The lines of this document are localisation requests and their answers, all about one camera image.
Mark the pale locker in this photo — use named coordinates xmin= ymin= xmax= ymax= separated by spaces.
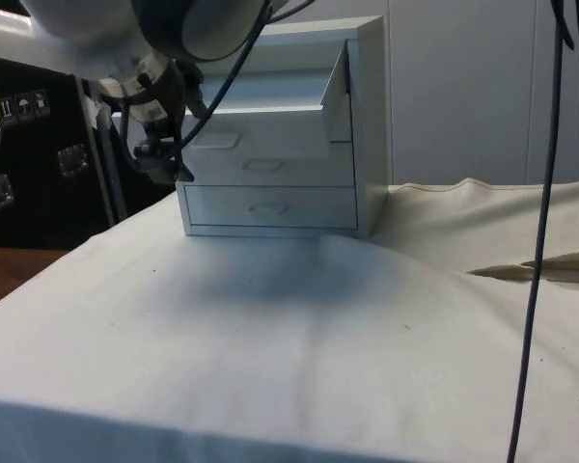
xmin=381 ymin=0 xmax=538 ymax=187

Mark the white drawer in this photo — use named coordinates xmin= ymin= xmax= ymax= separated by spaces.
xmin=184 ymin=40 xmax=355 ymax=163

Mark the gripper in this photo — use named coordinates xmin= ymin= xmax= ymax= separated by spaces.
xmin=133 ymin=61 xmax=213 ymax=184

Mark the black cabinet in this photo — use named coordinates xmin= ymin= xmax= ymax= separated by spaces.
xmin=0 ymin=51 xmax=127 ymax=252

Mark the white chest of drawers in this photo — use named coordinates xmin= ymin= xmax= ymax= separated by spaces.
xmin=175 ymin=14 xmax=393 ymax=241

